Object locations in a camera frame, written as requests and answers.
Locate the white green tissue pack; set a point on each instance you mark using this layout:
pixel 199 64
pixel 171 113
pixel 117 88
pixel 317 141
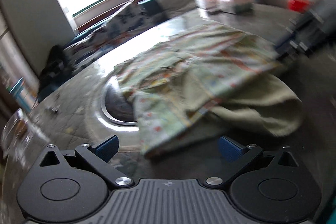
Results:
pixel 237 5

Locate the red plastic stool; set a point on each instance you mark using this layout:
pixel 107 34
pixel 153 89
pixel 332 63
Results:
pixel 296 5

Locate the green floral garment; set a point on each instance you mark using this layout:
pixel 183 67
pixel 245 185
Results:
pixel 210 77

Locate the round black induction cooktop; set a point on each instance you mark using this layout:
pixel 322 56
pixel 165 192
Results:
pixel 118 106

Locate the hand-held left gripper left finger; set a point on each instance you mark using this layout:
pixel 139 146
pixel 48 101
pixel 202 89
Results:
pixel 106 148

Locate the black bag on sofa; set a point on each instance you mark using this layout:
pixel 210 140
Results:
pixel 52 66

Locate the large butterfly print pillow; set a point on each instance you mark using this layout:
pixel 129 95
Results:
pixel 126 20

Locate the pink floral tissue pack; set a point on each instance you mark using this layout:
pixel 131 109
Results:
pixel 208 1

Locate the grey pillow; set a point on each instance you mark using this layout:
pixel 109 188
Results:
pixel 178 1

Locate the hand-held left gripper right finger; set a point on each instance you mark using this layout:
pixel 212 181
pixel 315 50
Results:
pixel 231 148

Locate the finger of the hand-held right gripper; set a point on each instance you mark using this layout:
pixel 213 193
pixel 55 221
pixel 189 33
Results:
pixel 283 44

